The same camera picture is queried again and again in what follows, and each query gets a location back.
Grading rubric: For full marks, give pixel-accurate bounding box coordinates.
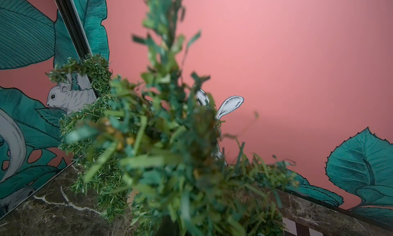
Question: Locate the mini christmas tree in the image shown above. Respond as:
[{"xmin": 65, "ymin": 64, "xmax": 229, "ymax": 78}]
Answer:
[
  {"xmin": 47, "ymin": 55, "xmax": 129, "ymax": 221},
  {"xmin": 65, "ymin": 0, "xmax": 300, "ymax": 236}
]

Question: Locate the small chessboard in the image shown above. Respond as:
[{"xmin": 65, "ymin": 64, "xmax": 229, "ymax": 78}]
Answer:
[{"xmin": 282, "ymin": 218, "xmax": 324, "ymax": 236}]

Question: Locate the black left frame post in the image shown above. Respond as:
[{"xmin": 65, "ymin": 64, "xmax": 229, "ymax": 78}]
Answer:
[{"xmin": 50, "ymin": 0, "xmax": 100, "ymax": 99}]

